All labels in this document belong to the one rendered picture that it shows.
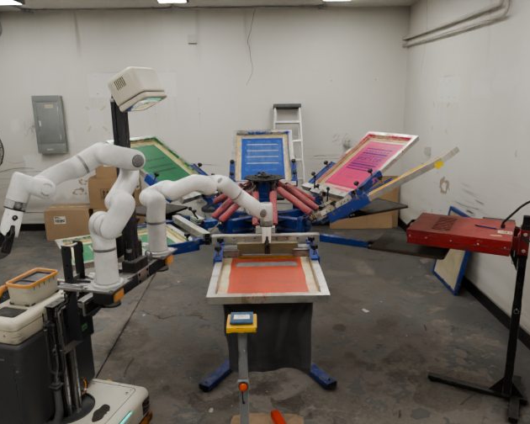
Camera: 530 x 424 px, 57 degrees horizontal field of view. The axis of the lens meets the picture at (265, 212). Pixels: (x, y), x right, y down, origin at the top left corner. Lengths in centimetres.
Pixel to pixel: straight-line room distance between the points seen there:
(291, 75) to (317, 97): 47
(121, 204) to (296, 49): 517
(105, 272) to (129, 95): 73
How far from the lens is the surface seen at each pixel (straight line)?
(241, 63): 686
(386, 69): 707
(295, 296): 232
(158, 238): 248
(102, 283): 215
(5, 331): 260
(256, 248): 286
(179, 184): 248
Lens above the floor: 192
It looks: 14 degrees down
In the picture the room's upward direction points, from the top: 1 degrees counter-clockwise
